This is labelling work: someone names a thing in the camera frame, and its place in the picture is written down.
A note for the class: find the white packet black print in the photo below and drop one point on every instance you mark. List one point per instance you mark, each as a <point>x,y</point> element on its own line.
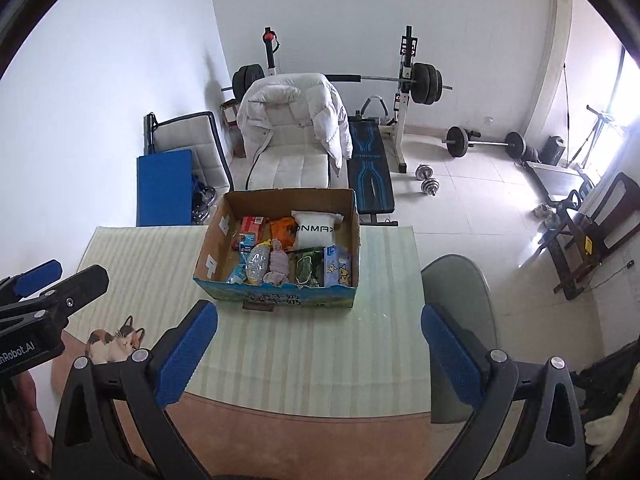
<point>315,232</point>

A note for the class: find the white barbell rack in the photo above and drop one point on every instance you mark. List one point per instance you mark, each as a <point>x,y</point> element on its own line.
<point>403,125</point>

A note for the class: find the stack of weight plates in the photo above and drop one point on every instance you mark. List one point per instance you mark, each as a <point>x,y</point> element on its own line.
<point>531,152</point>

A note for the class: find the small brown box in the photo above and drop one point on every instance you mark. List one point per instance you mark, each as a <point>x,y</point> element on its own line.
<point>230,112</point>

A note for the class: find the clear yellow-edged packet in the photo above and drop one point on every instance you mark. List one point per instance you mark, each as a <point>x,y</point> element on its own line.
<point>257,265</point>

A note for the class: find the orange snack packet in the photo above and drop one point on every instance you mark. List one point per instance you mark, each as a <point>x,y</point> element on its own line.
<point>282,230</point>

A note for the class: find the cardboard box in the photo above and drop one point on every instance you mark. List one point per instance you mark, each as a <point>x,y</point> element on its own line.
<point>280,296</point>

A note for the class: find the pale green chair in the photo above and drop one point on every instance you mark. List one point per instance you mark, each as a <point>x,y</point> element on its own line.
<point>460,290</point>

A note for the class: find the black bin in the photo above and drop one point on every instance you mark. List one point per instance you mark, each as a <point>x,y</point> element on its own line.
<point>555,150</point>

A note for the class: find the dark low bench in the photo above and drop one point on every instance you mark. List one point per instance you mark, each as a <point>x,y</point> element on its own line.
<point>555,180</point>

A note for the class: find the white goose plush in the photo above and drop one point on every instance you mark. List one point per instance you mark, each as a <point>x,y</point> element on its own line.
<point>607,435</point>

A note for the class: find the white down jacket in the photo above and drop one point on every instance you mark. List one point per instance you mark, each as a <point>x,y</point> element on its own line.
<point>285,95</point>

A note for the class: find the dark green wipes pack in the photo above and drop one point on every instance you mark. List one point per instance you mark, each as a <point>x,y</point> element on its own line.
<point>307,267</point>

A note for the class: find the thin black pole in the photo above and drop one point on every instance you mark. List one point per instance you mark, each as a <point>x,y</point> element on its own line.
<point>566,100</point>

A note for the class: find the grey chair black frame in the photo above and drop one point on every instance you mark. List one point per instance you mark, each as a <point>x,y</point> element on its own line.
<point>195,135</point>

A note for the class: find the pair of shoes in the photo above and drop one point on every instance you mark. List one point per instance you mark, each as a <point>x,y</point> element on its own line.
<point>545,215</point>

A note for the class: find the metal frame stand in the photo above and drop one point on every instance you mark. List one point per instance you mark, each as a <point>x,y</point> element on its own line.
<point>597,115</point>

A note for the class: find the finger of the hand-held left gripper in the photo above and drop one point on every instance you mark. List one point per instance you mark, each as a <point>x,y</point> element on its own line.
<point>37,277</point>
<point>85,285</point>

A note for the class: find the grey sock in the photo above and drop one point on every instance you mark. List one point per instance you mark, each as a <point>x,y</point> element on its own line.
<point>277,265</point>

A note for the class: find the black blue weight bench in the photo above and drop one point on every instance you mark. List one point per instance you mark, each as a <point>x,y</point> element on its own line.
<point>370,180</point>

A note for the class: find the light blue tissue pack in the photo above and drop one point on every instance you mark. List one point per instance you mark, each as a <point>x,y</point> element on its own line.
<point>337,267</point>

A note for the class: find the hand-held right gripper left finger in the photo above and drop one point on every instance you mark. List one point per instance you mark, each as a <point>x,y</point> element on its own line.
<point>187,355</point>

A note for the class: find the blue and chrome object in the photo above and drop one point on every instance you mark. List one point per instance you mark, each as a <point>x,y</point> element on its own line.
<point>202,202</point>

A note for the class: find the short barbell black plates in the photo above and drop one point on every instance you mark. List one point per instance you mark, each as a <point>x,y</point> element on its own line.
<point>455,141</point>

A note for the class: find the cream padded armchair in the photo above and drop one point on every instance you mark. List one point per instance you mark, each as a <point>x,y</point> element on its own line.
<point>295,160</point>

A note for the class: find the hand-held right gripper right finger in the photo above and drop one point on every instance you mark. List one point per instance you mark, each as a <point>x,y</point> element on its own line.
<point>450,355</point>

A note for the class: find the racked barbell black plates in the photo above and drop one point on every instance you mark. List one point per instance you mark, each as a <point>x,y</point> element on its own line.
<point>425,82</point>

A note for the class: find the person's left forearm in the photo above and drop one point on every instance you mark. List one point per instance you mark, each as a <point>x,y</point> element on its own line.
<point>35,415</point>

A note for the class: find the black folded stroller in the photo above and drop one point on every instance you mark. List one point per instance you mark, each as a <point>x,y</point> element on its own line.
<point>605,375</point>

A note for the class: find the blue folded mat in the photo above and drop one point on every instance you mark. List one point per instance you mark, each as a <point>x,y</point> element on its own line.
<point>165,190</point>

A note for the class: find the red snack packet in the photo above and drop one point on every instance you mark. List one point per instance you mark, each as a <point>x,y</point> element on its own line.
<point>250,232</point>

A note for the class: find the dark wooden chair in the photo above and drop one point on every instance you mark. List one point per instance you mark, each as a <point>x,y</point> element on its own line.
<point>575,240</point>

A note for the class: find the long blue packet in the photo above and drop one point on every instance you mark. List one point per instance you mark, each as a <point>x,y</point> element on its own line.
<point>235,275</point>

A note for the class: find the chrome dumbbell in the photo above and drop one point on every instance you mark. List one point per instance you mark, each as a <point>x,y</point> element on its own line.
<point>430,186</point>

